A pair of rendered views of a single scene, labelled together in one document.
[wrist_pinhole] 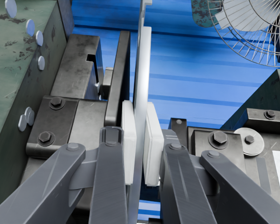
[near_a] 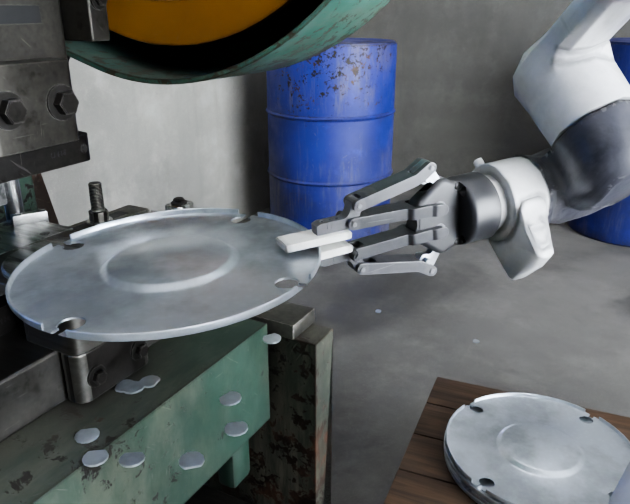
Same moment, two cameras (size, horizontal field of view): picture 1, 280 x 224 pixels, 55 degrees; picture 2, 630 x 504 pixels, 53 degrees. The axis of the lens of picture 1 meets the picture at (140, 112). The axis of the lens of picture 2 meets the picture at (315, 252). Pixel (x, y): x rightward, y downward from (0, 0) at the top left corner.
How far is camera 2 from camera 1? 0.65 m
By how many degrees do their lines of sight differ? 95
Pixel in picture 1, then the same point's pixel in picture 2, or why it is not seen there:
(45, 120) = (119, 369)
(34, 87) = (109, 411)
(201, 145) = (24, 141)
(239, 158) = (31, 72)
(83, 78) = (4, 390)
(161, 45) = not seen: outside the picture
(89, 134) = not seen: hidden behind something
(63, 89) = (35, 400)
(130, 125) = (338, 251)
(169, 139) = (332, 227)
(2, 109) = (181, 396)
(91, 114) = not seen: hidden behind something
